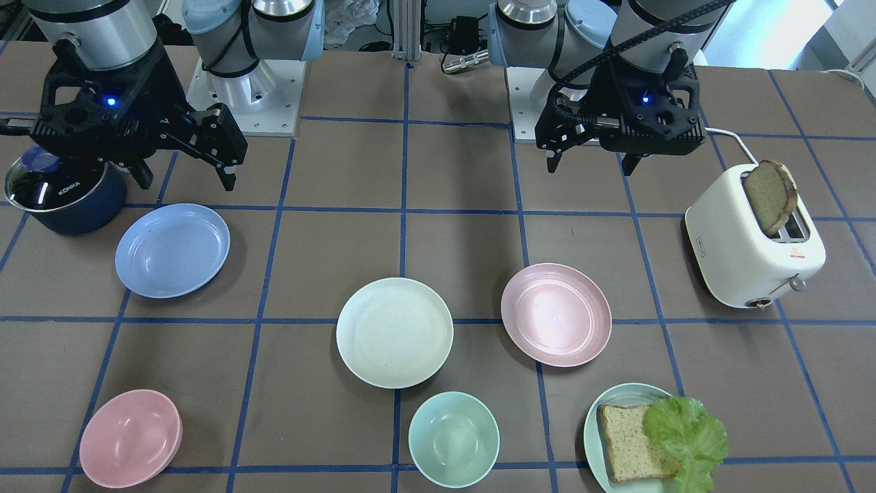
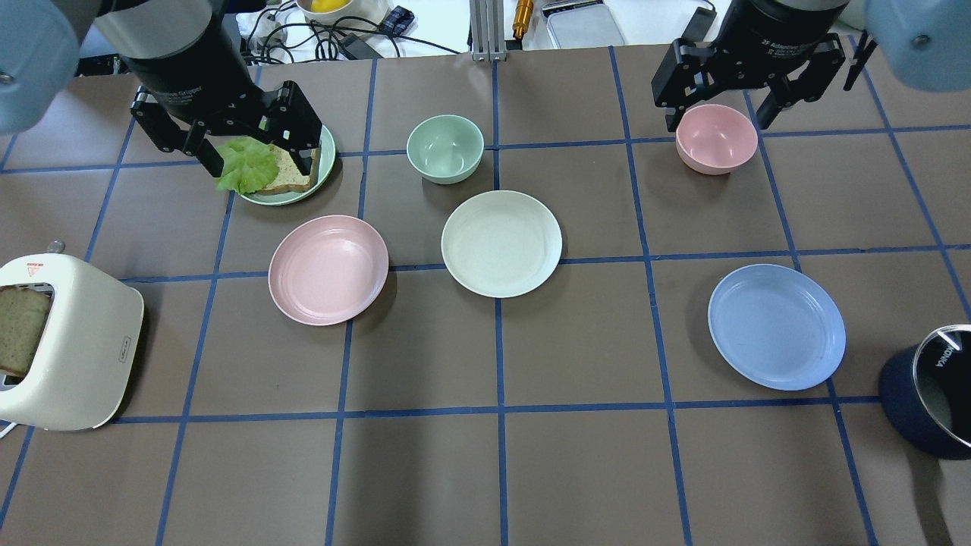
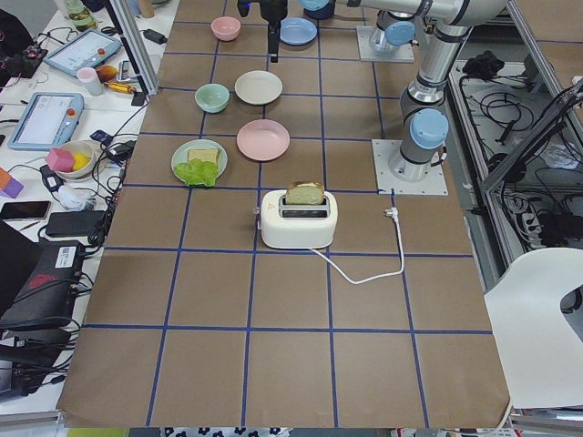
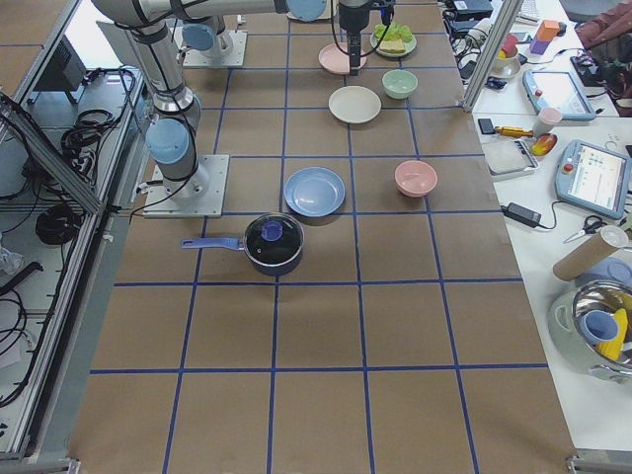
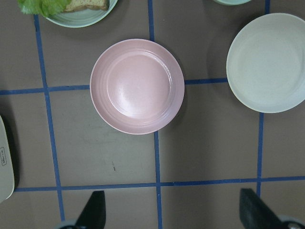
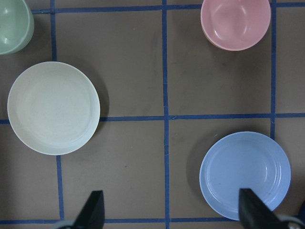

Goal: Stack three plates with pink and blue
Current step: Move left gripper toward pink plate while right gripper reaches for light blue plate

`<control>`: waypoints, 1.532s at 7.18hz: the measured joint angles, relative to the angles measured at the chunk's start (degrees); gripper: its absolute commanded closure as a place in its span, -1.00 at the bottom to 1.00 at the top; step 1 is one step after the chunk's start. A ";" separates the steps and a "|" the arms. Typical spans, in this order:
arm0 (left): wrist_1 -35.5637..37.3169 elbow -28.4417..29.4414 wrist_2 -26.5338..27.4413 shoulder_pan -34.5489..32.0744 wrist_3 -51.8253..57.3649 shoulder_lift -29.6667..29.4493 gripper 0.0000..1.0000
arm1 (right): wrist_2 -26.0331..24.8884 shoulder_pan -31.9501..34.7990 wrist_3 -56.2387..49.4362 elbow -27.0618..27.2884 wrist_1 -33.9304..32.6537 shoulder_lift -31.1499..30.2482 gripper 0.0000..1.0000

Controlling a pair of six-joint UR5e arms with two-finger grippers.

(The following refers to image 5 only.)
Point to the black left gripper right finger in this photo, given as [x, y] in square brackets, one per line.
[255, 214]

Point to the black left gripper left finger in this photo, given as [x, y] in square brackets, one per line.
[93, 214]

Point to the pink plate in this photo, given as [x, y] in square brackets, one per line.
[137, 86]

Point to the white toaster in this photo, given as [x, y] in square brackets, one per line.
[7, 180]

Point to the beige plate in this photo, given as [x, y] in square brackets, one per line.
[265, 64]

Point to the green plate with sandwich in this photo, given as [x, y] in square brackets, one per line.
[83, 18]

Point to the bread slice on plate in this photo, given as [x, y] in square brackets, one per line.
[77, 5]

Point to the green lettuce leaf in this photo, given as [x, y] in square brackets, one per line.
[45, 8]

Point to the green bowl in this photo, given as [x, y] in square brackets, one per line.
[231, 2]

